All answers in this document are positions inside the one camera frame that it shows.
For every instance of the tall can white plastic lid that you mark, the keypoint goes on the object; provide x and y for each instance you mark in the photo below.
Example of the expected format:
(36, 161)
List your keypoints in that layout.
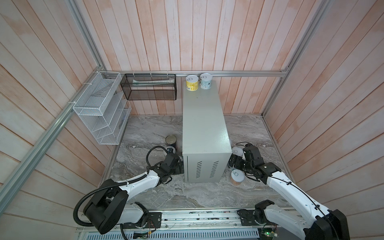
(171, 149)

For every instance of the black wire mesh basket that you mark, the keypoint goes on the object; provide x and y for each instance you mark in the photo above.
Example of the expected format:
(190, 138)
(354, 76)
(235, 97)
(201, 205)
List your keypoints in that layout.
(149, 87)

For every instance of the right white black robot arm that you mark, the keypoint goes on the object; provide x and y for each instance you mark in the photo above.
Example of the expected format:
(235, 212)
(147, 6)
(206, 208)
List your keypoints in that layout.
(314, 222)

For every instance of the left aluminium frame bar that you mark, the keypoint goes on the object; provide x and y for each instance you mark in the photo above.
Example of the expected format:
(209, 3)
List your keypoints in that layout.
(31, 160)

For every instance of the white wire mesh shelf rack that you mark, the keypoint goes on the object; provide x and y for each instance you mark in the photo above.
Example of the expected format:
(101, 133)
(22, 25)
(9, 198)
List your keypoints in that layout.
(103, 109)

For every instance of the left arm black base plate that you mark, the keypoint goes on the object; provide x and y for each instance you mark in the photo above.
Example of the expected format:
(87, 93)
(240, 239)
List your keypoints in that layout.
(152, 220)

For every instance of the dark can with brown lid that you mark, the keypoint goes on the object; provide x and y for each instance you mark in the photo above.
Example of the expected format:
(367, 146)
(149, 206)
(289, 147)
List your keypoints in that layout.
(171, 140)

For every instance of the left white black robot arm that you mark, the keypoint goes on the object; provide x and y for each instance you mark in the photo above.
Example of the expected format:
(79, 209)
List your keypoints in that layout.
(106, 207)

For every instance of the green white can pull-tab lid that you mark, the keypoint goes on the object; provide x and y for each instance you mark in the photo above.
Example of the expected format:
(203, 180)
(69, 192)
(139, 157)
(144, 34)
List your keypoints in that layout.
(206, 81)

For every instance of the right aluminium frame post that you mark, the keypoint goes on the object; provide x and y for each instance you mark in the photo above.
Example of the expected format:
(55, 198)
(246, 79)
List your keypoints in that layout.
(310, 14)

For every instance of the orange can pull-tab lid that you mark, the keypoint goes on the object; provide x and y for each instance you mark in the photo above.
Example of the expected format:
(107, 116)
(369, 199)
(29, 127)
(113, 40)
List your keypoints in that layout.
(237, 177)

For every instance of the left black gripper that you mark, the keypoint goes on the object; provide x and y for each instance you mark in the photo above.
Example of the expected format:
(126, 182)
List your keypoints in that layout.
(178, 170)

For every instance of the yellow can pull-tab lid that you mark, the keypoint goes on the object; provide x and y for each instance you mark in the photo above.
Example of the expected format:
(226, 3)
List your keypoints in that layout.
(192, 82)

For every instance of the horizontal aluminium frame bar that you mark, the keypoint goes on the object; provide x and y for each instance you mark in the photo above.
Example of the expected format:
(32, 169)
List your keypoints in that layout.
(216, 73)

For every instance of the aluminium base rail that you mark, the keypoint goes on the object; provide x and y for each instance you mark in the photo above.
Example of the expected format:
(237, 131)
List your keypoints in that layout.
(195, 219)

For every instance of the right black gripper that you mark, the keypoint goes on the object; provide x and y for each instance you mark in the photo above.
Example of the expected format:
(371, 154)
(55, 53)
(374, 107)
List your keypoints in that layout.
(236, 164)

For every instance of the grey metal cabinet counter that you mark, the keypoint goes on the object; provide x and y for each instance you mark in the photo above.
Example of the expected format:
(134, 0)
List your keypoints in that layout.
(206, 144)

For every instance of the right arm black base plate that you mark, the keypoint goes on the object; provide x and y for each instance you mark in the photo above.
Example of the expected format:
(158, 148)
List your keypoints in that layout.
(247, 217)

